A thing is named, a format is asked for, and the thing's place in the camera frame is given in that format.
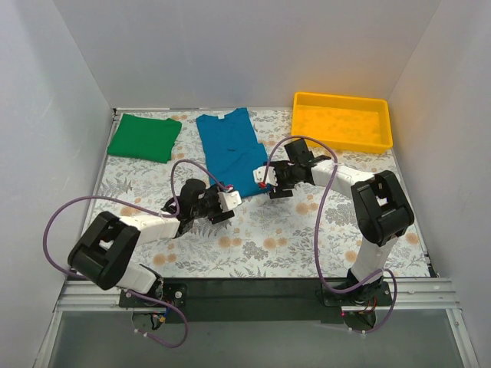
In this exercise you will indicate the blue t shirt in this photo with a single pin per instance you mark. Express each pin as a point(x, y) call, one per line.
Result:
point(232, 150)

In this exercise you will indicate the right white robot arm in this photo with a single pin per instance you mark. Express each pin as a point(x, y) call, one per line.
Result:
point(382, 210)

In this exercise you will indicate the folded green t shirt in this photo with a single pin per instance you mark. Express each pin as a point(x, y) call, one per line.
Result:
point(144, 138)

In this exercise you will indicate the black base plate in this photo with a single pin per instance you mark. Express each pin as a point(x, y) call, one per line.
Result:
point(255, 299)

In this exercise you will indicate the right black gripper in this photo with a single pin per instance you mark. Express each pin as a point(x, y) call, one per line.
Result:
point(280, 180)

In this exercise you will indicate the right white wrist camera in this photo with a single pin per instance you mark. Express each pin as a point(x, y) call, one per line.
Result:
point(265, 176)

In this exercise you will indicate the yellow plastic tray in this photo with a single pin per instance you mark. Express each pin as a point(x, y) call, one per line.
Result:
point(358, 124)

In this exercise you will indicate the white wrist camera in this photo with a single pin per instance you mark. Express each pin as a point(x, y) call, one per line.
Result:
point(229, 199)
point(265, 176)

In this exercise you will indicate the aluminium frame rail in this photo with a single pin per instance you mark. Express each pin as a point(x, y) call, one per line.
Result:
point(412, 293)

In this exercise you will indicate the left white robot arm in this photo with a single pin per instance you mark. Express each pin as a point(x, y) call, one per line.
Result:
point(103, 254)

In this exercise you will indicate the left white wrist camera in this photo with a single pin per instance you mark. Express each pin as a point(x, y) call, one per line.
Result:
point(229, 199)

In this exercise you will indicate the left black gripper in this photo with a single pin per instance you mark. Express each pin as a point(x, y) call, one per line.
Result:
point(215, 207)

